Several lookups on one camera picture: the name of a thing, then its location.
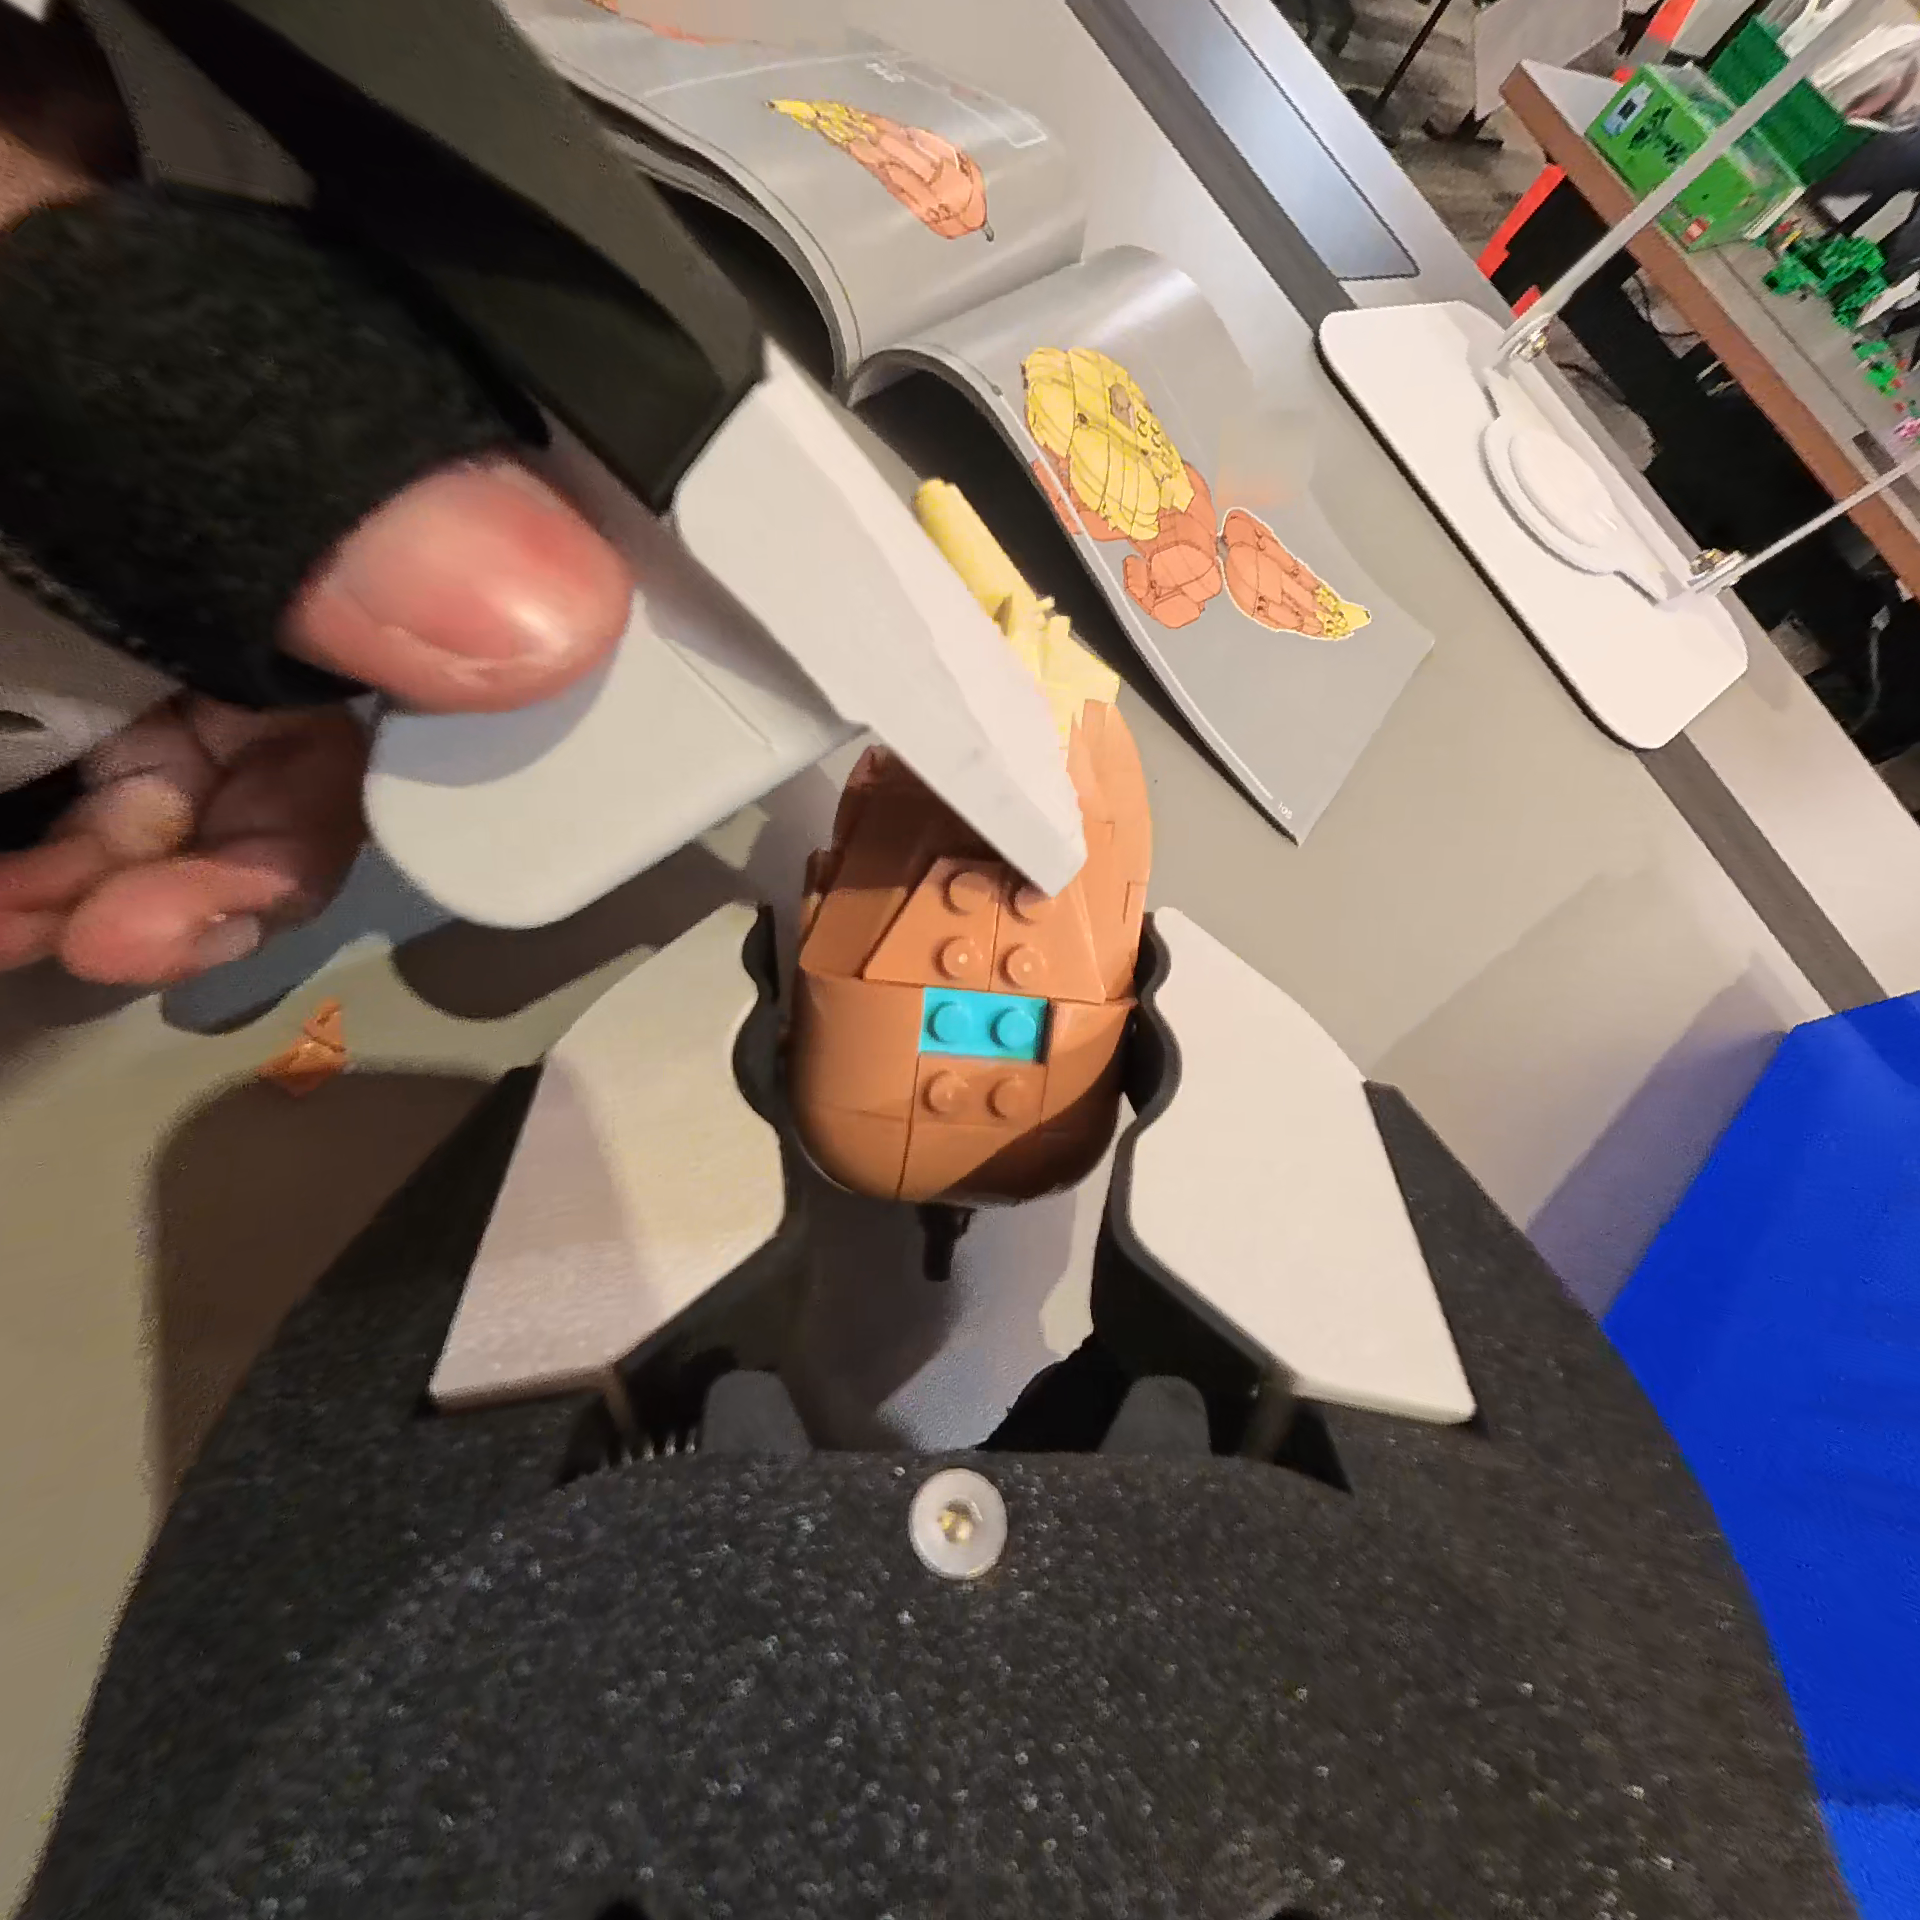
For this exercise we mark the grey instruction booklet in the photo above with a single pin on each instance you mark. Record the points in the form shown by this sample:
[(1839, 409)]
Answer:
[(1276, 721)]

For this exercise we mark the person's left hand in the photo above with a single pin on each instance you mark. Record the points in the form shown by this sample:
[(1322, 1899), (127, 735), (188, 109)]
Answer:
[(465, 600)]

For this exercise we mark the green brick model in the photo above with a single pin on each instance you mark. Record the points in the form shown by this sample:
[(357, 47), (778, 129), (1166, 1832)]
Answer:
[(1823, 278)]

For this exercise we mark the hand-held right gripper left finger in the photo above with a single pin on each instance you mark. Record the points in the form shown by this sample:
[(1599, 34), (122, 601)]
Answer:
[(600, 1201)]

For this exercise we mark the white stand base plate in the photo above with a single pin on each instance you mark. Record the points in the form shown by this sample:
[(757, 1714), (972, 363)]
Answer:
[(1576, 600)]

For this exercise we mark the blue plastic bin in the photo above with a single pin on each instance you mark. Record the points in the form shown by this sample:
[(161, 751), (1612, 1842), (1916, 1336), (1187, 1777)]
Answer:
[(1786, 1425)]

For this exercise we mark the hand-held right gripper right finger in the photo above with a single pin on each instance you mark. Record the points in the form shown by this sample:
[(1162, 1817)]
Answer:
[(1306, 1215)]

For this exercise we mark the orange square tile brick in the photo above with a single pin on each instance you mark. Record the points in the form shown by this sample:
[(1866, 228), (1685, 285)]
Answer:
[(309, 1048)]

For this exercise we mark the green box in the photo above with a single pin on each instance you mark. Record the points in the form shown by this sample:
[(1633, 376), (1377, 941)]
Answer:
[(1681, 150)]

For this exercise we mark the grey desk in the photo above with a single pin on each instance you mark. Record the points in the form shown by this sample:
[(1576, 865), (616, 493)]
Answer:
[(1502, 900)]

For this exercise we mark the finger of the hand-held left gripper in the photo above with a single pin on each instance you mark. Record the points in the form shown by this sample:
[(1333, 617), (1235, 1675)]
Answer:
[(901, 630)]

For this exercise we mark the wood-edged office table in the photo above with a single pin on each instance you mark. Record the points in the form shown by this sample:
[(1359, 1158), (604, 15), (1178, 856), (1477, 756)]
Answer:
[(1726, 301)]

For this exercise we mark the orange brick claw model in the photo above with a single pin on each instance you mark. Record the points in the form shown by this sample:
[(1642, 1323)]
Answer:
[(961, 1035)]

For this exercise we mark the red plastic object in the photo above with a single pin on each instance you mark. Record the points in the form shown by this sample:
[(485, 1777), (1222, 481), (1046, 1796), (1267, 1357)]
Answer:
[(1519, 225)]

